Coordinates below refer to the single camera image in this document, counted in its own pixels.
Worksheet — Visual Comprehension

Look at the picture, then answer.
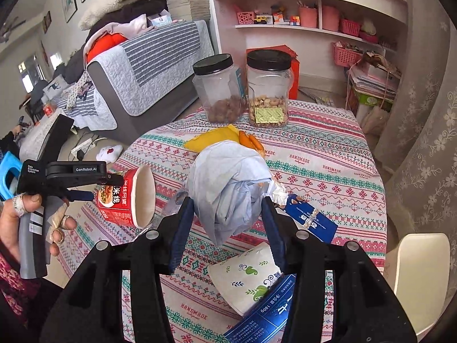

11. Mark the small pink lattice box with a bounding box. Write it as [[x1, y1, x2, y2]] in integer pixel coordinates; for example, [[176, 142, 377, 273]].
[[233, 5, 256, 25]]

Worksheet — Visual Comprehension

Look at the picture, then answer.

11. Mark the person's left hand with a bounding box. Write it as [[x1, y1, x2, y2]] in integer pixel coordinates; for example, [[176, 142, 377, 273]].
[[0, 192, 78, 264]]

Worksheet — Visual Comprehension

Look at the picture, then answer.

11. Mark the pink basket upper shelf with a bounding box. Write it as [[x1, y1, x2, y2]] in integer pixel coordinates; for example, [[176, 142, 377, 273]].
[[339, 19, 361, 37]]

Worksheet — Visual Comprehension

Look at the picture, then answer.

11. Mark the white pink shelf unit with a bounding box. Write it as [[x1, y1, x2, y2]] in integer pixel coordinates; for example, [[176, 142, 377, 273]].
[[209, 0, 407, 93]]

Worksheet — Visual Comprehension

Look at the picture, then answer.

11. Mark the patterned handmade tablecloth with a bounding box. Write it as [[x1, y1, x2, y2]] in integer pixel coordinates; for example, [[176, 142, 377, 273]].
[[56, 99, 388, 343]]

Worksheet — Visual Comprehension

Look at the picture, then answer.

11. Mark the plastic jar with nuts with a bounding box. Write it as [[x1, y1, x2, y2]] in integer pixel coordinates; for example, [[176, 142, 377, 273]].
[[246, 49, 294, 127]]

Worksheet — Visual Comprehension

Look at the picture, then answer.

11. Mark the grey sofa with quilt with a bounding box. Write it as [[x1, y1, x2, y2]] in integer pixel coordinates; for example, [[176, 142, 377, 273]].
[[53, 20, 214, 144]]

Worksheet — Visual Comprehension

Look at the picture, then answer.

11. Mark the light blue paper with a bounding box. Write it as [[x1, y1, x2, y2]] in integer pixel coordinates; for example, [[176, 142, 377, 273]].
[[186, 140, 273, 246]]

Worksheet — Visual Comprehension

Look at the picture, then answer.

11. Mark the white floral paper cup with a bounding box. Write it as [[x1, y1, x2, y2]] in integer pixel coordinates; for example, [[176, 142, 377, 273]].
[[209, 242, 282, 316]]

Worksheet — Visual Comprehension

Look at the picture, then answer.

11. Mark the blue rectangular carton box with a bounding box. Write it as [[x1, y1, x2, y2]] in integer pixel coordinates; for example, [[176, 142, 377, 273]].
[[224, 275, 296, 343]]

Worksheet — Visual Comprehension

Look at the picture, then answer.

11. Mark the pink basket lower shelf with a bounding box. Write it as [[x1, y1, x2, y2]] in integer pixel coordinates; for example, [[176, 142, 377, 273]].
[[332, 41, 362, 68]]

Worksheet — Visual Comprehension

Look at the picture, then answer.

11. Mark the red cardboard box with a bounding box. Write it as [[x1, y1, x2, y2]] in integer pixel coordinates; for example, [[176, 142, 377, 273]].
[[246, 45, 300, 99]]

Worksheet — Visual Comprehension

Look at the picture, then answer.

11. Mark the pink storage cup right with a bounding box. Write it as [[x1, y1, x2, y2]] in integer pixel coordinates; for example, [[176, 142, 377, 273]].
[[322, 5, 340, 32]]

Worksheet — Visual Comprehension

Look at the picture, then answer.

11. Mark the white red slipper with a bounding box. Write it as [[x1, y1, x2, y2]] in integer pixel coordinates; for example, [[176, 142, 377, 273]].
[[96, 145, 123, 163]]

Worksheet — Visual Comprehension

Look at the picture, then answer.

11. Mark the blue and white envelope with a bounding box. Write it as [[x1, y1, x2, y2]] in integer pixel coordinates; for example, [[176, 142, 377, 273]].
[[284, 194, 338, 244]]

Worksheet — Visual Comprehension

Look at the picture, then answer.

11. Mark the pink storage cup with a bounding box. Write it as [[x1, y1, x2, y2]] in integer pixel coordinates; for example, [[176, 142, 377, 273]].
[[322, 5, 340, 32], [298, 6, 318, 29]]

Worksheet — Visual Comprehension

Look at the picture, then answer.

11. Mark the yellow paper wrapper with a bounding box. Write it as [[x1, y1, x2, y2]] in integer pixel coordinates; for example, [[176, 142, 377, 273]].
[[184, 124, 239, 153]]

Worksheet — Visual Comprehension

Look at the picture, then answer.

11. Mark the white trash bin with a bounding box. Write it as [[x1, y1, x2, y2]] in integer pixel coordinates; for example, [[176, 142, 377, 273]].
[[383, 233, 450, 341]]

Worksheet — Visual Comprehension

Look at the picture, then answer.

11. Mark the pile of clothes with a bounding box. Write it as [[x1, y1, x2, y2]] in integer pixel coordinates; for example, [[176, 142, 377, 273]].
[[63, 0, 172, 83]]

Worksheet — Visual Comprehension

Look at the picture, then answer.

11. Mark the plastic jar with chestnuts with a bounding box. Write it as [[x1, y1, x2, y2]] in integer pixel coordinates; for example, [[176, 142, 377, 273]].
[[192, 53, 246, 123]]

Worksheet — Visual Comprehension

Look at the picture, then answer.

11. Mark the stack of papers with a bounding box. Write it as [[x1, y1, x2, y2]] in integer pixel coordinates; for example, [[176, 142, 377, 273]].
[[348, 51, 402, 101]]

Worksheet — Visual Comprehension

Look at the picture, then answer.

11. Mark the pink basket shelf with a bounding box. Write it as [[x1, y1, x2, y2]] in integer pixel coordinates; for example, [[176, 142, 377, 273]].
[[339, 19, 361, 37], [332, 41, 362, 68]]

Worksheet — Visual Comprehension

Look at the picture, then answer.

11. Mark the crumpled white tissue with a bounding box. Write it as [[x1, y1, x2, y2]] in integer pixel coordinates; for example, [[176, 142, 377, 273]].
[[266, 179, 289, 207]]

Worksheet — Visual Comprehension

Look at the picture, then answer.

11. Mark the red instant noodle cup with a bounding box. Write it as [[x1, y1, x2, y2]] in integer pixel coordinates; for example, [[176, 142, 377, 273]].
[[95, 166, 156, 229]]

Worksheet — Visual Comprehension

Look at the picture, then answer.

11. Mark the pink storage cup left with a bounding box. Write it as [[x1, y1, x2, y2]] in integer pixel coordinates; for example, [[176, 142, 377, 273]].
[[298, 6, 318, 29]]

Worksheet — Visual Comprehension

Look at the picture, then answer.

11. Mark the white lace curtain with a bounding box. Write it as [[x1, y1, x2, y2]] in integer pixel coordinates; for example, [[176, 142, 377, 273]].
[[374, 0, 456, 297]]

